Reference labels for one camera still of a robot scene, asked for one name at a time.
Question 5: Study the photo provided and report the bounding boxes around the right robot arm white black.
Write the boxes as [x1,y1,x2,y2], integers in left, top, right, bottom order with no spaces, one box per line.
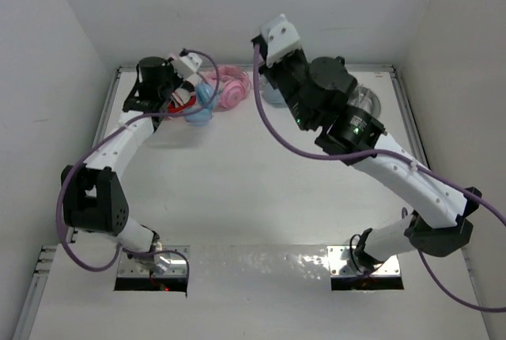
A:
[252,36,481,274]

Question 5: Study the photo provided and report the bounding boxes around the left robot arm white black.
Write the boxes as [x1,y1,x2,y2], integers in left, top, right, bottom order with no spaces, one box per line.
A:
[57,53,202,254]

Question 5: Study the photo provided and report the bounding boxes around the red black headphones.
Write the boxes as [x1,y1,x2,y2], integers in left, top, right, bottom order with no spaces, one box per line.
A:
[167,90,197,119]

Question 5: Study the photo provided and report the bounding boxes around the light blue headphones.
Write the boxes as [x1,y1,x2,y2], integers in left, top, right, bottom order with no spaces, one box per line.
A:
[261,80,287,108]

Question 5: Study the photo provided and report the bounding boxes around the white grey headphones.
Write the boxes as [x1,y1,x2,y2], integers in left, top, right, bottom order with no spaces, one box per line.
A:
[348,84,381,119]

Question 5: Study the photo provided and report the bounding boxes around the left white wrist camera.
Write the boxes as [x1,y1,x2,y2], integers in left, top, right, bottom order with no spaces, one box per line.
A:
[168,50,202,85]

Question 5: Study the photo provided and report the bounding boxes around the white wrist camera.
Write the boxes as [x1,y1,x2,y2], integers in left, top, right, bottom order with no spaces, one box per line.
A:
[168,50,202,85]
[260,13,302,67]

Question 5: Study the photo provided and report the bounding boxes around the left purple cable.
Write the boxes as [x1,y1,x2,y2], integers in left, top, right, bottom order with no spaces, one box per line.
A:
[57,48,219,289]

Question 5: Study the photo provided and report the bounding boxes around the purple cable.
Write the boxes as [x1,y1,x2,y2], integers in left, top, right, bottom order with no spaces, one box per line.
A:
[252,42,506,313]
[57,48,219,289]

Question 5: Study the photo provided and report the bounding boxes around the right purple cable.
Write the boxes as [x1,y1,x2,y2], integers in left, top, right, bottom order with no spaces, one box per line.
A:
[252,42,506,313]

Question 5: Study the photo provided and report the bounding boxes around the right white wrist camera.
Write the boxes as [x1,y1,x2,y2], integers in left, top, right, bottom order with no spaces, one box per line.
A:
[260,13,302,67]

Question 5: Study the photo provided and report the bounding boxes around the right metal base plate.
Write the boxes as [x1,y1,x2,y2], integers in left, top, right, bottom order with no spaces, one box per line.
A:
[327,245,401,278]

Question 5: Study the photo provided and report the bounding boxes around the metal base plate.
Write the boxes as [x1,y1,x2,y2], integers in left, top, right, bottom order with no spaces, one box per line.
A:
[117,244,190,278]
[327,245,401,278]

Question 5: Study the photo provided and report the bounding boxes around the aluminium table frame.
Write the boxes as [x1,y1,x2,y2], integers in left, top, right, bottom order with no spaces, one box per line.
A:
[11,63,471,340]

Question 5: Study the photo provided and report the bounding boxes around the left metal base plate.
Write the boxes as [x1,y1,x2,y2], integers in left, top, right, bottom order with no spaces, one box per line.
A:
[117,244,190,278]

